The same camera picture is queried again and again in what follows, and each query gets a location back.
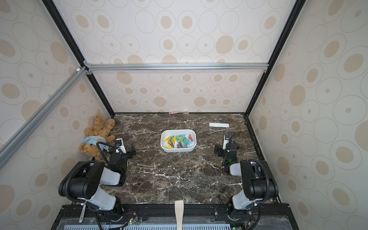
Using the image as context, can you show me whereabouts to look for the silver aluminium rail back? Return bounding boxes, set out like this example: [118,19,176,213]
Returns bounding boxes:
[87,63,268,71]

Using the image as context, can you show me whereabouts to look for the brown teddy bear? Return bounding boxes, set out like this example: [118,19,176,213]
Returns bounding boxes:
[79,114,116,161]

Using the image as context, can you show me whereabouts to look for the white plastic storage box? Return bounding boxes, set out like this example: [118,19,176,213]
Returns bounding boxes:
[161,129,196,152]

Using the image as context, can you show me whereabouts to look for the silver aluminium rail left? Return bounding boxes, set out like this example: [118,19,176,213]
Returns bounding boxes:
[1,67,87,167]

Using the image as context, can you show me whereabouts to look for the beige strap at front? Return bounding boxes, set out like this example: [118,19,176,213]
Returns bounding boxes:
[174,200,185,230]

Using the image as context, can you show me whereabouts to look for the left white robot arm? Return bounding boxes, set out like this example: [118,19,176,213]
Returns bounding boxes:
[58,139,136,215]

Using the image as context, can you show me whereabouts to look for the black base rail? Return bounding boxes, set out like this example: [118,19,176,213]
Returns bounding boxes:
[56,203,291,223]

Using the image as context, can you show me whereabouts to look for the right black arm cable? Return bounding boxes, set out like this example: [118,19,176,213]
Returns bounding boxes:
[221,133,271,230]

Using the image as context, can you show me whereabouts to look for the white paper strip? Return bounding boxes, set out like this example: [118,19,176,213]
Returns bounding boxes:
[209,123,230,128]

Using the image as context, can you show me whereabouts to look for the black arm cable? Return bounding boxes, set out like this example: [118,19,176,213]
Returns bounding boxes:
[64,141,127,202]
[221,133,271,230]

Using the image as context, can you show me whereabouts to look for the silver aluminium rail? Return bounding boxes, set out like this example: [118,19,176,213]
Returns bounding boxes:
[87,63,268,71]
[1,67,87,167]

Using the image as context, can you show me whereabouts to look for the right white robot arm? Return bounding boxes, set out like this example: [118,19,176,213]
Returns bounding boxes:
[214,134,278,214]

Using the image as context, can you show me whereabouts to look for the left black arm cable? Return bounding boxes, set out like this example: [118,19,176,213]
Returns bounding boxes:
[64,141,127,202]

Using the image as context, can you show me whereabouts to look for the light blue clothespin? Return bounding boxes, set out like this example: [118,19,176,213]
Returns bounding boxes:
[178,134,187,141]

